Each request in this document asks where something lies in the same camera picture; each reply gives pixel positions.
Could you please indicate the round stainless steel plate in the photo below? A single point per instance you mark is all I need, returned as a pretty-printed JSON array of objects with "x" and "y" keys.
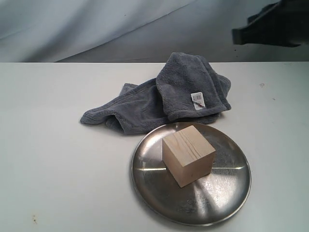
[{"x": 211, "y": 199}]

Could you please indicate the grey fleece towel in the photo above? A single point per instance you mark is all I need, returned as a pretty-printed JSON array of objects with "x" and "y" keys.
[{"x": 186, "y": 89}]

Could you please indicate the grey backdrop cloth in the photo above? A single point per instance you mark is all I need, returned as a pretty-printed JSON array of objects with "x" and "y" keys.
[{"x": 131, "y": 31}]

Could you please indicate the light wooden cube block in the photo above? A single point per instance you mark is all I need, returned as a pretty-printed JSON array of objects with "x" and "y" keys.
[{"x": 188, "y": 155}]

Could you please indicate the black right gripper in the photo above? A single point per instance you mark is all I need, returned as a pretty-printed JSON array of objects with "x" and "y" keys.
[{"x": 284, "y": 23}]

